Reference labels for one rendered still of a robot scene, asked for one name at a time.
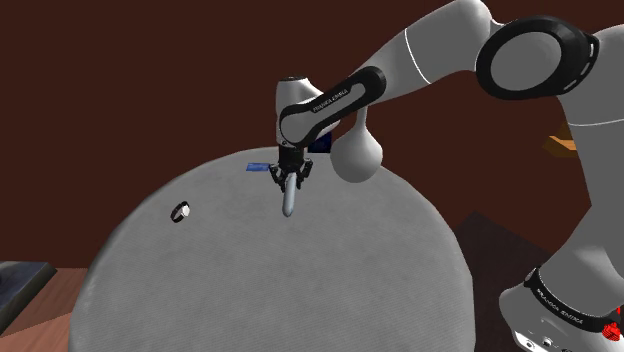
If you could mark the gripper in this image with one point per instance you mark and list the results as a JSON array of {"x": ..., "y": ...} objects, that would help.
[{"x": 291, "y": 157}]

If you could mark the pale blue-grey slender stick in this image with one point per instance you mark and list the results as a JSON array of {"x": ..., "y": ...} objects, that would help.
[{"x": 288, "y": 200}]

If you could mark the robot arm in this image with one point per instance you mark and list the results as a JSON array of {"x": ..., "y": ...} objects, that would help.
[{"x": 580, "y": 204}]

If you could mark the flat blue card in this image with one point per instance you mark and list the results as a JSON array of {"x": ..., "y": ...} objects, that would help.
[{"x": 257, "y": 167}]

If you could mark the dark blue box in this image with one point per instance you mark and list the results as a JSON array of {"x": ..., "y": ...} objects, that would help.
[{"x": 322, "y": 144}]

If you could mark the grey gourd-shaped vase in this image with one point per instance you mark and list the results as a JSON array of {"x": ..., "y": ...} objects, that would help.
[{"x": 356, "y": 158}]

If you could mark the round grey table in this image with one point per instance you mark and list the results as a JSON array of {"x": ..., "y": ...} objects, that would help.
[{"x": 273, "y": 282}]

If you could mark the black wristwatch with white face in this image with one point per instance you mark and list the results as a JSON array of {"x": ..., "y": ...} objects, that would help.
[{"x": 181, "y": 212}]

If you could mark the brown wooden furniture piece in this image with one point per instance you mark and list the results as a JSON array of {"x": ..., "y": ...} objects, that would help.
[{"x": 560, "y": 145}]

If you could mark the dark grey flat block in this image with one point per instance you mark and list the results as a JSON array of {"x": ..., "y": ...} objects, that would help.
[{"x": 19, "y": 287}]

